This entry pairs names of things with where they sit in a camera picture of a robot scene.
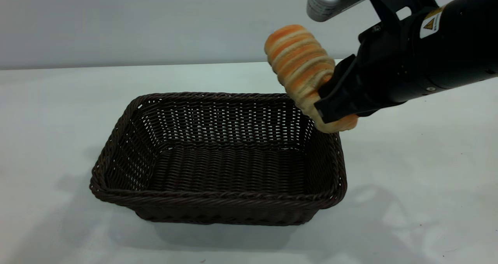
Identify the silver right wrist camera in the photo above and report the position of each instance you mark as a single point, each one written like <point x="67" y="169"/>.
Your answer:
<point x="327" y="1"/>

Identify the black woven wicker basket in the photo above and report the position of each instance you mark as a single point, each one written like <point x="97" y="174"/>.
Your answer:
<point x="218" y="166"/>

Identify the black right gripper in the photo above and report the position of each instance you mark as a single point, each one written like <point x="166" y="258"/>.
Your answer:
<point x="385" y="65"/>

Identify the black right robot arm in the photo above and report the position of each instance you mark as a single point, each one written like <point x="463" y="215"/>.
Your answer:
<point x="455" y="42"/>

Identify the striped orange bread roll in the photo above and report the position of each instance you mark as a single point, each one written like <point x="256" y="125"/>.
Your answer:
<point x="301" y="67"/>

